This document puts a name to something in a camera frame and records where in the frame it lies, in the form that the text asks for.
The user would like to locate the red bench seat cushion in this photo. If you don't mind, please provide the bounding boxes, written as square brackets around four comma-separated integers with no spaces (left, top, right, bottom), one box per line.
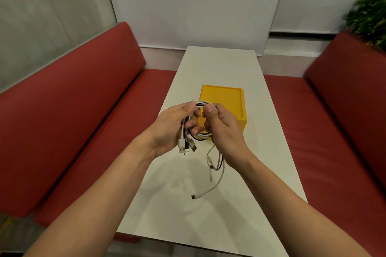
[264,74,386,257]
[33,68,177,227]

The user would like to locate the long white charging cable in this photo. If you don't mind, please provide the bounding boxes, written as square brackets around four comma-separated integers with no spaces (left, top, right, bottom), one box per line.
[178,101,226,201]

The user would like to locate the black charging cable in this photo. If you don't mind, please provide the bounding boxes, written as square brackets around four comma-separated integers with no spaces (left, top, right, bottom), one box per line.
[184,121,224,170]

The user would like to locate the green potted plant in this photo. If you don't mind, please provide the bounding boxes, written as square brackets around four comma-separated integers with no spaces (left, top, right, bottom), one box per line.
[342,0,386,51]

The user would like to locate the person's left forearm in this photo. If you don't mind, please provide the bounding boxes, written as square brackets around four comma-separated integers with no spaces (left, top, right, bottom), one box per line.
[24,137,157,257]

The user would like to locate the thin white charging cable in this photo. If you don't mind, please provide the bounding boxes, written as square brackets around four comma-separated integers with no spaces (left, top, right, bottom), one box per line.
[183,106,216,183]

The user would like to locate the red bench backrest cushion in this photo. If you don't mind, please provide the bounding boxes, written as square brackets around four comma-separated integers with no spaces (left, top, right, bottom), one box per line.
[304,31,386,189]
[0,21,147,219]

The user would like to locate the person's right forearm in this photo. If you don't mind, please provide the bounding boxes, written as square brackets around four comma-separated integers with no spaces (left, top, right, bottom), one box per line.
[229,154,372,257]

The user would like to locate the yellow plastic box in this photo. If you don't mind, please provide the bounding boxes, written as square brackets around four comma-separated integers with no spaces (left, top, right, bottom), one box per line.
[198,85,248,142]

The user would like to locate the person's left hand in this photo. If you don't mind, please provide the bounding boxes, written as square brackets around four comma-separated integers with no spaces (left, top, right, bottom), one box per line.
[137,101,205,160]

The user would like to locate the person's right hand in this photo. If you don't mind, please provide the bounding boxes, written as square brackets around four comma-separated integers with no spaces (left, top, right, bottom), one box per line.
[202,103,252,169]

